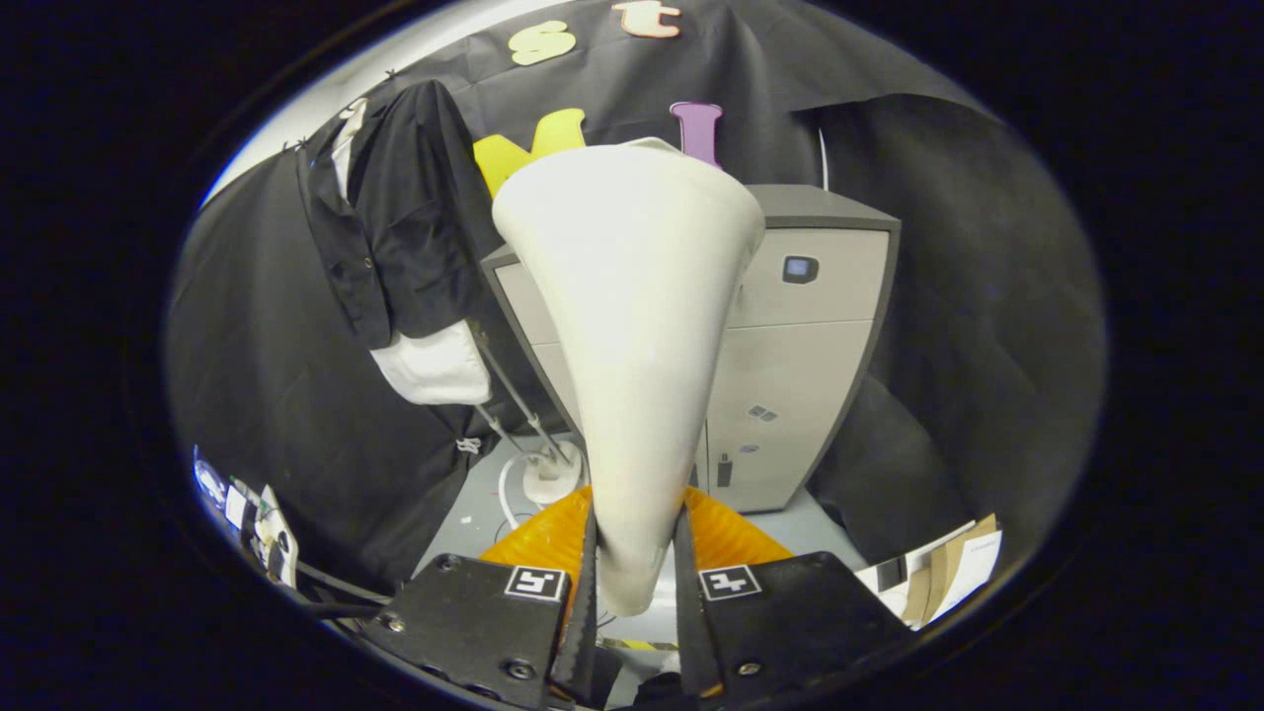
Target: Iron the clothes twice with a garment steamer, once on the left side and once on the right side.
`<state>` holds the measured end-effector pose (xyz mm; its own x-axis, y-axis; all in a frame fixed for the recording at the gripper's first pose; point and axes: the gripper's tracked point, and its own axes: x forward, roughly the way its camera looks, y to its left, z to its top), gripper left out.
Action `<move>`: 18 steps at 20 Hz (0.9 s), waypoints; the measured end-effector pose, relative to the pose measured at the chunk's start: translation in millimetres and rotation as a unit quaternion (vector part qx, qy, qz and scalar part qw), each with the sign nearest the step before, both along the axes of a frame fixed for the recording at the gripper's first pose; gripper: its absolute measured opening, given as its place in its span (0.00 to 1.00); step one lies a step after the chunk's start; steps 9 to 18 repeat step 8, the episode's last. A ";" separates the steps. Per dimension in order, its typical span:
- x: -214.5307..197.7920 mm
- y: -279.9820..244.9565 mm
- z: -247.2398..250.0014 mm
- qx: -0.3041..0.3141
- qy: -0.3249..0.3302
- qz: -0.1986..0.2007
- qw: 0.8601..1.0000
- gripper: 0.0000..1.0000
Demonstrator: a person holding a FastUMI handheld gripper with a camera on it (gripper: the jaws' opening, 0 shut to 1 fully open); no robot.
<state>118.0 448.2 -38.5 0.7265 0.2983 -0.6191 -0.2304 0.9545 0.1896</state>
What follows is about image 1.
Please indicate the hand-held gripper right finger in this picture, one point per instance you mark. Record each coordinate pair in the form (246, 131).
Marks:
(800, 622)

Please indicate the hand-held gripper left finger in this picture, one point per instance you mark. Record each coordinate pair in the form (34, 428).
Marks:
(464, 622)

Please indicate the garment steamer base with poles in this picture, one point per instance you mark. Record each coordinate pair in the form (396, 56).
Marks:
(551, 479)

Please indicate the white shirt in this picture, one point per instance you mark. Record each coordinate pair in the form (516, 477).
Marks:
(434, 365)

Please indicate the white garment steamer head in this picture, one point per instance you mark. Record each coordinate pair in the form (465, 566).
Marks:
(632, 346)

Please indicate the black suit jacket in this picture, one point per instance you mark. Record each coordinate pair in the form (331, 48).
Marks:
(415, 227)

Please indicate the cardboard box with papers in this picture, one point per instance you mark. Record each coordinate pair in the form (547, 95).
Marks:
(948, 573)

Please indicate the pile of white desk clutter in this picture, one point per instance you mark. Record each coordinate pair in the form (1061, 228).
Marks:
(267, 533)

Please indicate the grey cabinet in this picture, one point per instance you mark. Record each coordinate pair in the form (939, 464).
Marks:
(800, 375)

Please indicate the black backdrop cloth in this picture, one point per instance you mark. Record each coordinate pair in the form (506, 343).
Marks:
(987, 296)

